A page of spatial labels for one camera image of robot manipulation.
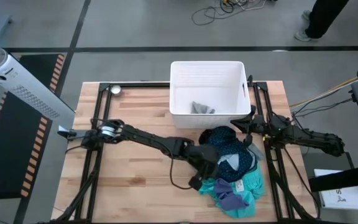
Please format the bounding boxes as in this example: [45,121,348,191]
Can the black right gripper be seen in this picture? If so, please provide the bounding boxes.
[230,105,282,138]

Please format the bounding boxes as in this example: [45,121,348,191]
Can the teal garment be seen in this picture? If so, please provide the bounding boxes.
[199,164,266,219]

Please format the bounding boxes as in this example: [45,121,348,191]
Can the small grey cloth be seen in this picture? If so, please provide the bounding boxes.
[190,101,216,115]

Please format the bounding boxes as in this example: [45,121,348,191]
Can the tangled floor cables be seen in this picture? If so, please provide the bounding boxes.
[191,0,276,26]

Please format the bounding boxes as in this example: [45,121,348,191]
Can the black beam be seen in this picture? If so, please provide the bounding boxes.
[308,163,358,192]

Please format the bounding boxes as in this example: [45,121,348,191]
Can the white tower air purifier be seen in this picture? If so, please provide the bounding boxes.
[0,47,76,129]

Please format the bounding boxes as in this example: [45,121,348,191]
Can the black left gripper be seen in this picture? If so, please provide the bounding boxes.
[185,142,221,181]

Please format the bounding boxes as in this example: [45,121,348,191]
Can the white paper sheet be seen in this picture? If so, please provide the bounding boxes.
[314,168,358,211]

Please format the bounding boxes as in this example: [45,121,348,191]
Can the small black orange-striped mat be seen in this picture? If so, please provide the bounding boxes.
[19,53,67,94]

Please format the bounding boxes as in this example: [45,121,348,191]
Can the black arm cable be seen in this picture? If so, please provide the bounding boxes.
[168,152,195,190]
[290,98,354,118]

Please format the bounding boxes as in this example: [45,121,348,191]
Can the black aluminium table frame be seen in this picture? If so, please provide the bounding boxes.
[39,81,319,223]

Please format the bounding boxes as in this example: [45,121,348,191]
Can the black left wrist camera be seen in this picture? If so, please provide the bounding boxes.
[188,175,203,191]

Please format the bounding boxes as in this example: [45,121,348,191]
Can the purple garment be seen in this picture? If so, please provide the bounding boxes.
[213,178,250,212]

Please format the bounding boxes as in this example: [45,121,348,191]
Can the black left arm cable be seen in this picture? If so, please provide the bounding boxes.
[168,152,195,190]

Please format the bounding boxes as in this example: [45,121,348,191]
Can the light grey garment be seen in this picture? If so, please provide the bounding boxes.
[218,143,264,171]

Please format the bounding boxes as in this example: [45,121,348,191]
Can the large black orange-striped mat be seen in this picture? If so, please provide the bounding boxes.
[0,91,53,200]

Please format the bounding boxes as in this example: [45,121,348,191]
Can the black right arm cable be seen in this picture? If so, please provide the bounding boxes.
[290,98,354,118]

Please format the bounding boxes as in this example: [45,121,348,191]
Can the white perforated plastic basket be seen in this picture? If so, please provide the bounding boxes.
[169,60,252,129]

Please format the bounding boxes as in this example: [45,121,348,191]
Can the navy dotted garment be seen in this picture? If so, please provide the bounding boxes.
[199,126,259,184]

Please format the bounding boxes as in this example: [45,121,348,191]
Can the yellow cable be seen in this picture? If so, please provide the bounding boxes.
[289,68,358,108]

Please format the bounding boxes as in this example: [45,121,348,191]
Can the person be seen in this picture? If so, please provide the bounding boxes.
[293,0,351,42]

